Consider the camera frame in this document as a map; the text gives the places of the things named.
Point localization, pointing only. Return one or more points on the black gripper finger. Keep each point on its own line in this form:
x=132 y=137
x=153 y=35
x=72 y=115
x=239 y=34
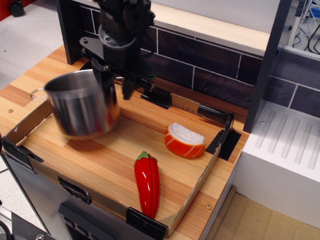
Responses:
x=129 y=85
x=105 y=78

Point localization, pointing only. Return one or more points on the dark grey right post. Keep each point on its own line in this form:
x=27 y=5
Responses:
x=262 y=87

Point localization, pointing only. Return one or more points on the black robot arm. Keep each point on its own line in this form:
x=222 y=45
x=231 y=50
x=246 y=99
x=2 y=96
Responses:
x=127 y=18

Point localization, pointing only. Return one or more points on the orange salmon sushi toy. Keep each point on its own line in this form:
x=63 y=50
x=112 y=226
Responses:
x=183 y=141

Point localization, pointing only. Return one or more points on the dark grey post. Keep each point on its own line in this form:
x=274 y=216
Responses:
x=77 y=19
x=262 y=87

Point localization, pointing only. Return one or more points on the dark grey left post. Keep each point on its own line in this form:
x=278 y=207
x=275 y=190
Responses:
x=77 y=19

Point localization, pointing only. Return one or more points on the white dish drying rack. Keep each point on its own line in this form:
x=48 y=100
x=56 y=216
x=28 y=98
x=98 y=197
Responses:
x=279 y=166

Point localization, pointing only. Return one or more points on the red toy chili pepper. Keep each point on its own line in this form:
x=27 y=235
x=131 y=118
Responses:
x=147 y=177

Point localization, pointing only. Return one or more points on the stainless steel pot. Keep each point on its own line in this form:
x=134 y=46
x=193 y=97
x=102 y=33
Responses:
x=79 y=107

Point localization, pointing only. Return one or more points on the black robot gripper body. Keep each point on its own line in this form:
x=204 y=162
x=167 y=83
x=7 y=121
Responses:
x=124 y=58

